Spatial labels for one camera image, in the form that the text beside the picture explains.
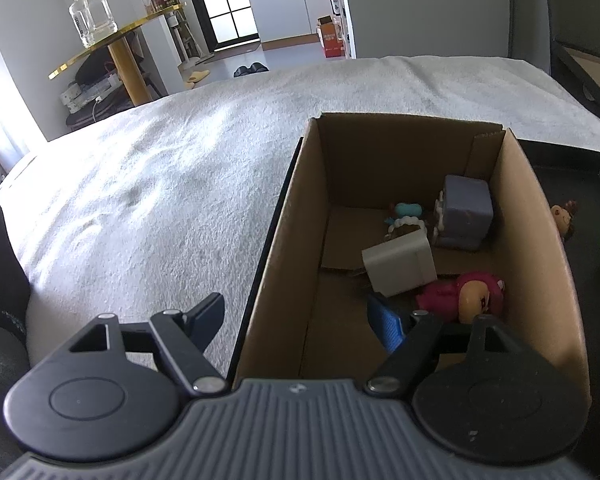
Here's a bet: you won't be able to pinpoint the grey upholstered headboard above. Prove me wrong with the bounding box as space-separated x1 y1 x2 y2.
507 0 600 77

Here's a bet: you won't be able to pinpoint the pink doll figure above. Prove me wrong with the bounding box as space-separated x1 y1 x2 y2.
414 271 507 325

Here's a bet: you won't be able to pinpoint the small brown-haired doll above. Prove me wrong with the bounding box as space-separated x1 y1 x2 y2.
550 200 578 244

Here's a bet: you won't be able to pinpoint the round gold-edged table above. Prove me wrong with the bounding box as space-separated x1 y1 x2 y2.
48 2 187 107

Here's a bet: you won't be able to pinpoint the black tray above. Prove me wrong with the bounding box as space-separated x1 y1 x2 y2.
225 135 600 477

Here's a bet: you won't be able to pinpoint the black-framed brown board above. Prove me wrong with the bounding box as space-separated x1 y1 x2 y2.
550 37 600 137

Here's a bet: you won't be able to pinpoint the orange carton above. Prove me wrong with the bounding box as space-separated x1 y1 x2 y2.
316 15 345 58

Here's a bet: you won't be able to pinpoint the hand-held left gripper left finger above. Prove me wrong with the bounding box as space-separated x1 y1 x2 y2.
69 292 228 397

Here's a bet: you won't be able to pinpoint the black-framed glass door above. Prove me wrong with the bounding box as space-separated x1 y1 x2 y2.
177 0 261 51

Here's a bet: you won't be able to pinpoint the clear glass jar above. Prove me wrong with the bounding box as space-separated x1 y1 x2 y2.
69 0 118 49

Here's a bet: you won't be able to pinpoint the purple cube toy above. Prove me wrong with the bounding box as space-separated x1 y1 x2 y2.
432 175 495 252

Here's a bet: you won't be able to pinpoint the white charger plug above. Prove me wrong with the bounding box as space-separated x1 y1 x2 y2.
361 230 438 297

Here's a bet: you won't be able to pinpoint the white power strips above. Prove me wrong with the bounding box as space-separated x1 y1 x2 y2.
59 72 121 114

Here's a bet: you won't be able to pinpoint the brown cardboard box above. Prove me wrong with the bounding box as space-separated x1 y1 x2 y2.
232 111 593 411

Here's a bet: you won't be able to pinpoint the white cabinet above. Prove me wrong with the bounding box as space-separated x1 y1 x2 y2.
242 0 326 51

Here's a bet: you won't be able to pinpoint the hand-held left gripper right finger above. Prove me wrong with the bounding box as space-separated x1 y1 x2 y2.
364 292 524 399

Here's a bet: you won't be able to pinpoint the white standing fan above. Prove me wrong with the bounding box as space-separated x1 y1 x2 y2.
167 12 202 69

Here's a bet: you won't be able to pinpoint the white blanket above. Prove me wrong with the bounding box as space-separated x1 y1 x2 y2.
0 55 600 367

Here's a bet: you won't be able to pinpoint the small teal white toy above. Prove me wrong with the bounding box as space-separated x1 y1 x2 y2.
384 201 428 239

